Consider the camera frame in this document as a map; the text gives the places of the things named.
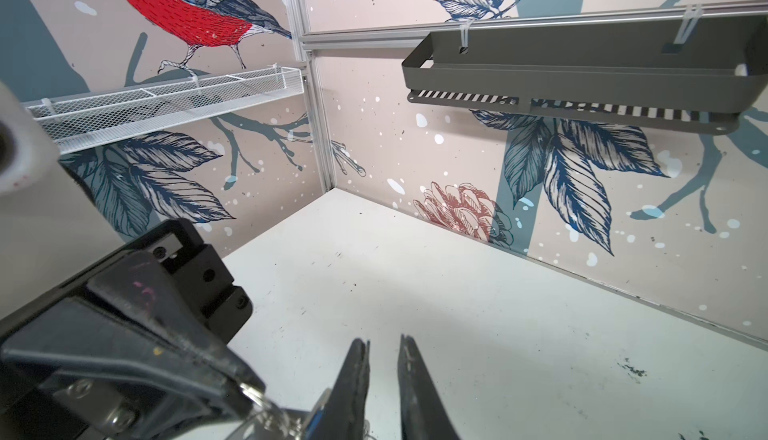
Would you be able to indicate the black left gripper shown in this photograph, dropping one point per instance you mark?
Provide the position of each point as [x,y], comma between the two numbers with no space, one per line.
[134,346]

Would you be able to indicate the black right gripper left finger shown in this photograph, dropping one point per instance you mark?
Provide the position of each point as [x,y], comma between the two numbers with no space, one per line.
[344,415]

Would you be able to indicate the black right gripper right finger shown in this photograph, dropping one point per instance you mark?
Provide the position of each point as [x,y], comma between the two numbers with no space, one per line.
[422,414]

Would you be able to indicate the white wire mesh basket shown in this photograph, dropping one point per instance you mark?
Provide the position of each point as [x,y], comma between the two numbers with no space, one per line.
[82,122]

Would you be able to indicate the black wall basket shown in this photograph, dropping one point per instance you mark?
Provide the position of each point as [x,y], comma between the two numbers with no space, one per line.
[695,75]

